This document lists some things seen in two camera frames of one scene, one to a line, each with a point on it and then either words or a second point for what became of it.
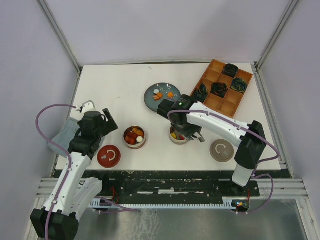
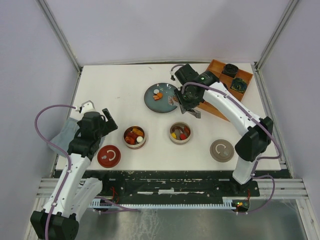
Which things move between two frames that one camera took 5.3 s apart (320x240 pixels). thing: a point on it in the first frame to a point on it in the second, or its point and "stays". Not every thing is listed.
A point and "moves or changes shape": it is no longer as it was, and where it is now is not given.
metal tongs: (188, 138) moves or changes shape
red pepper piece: (131, 138) stays
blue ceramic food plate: (157, 92) stays
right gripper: (191, 132) to (186, 106)
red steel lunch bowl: (134, 137) stays
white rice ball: (139, 139) stays
